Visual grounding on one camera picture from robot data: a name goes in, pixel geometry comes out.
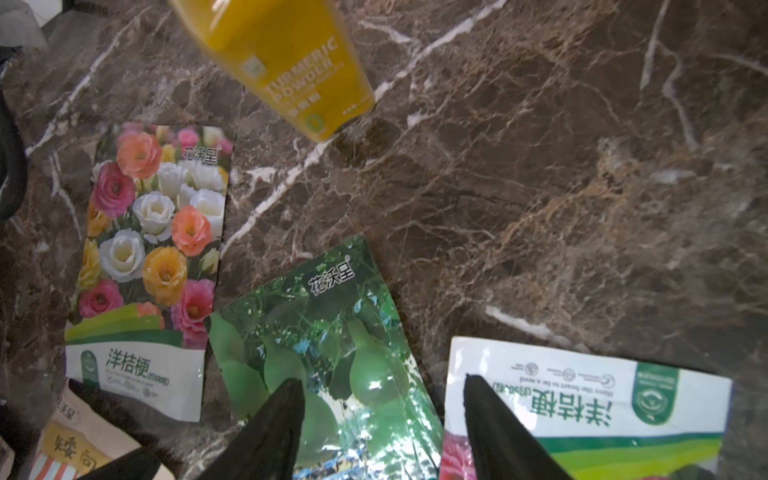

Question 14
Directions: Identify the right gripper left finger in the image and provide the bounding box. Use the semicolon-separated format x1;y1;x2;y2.
200;379;305;480

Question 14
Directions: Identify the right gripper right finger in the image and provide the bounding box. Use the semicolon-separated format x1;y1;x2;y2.
463;375;570;480

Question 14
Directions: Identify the flower seed packet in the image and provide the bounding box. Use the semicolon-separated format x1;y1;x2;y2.
64;122;235;422
440;337;733;479

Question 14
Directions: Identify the green gourd packet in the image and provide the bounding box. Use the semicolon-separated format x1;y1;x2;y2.
207;235;443;479

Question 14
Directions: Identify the flower seed packet back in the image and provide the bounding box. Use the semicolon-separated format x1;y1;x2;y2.
64;122;235;422

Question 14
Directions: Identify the orange striped seed packet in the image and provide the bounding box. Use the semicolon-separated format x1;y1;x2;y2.
28;387;140;479

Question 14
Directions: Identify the yellow turmeric powder bottle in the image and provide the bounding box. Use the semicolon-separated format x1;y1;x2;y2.
171;0;375;142

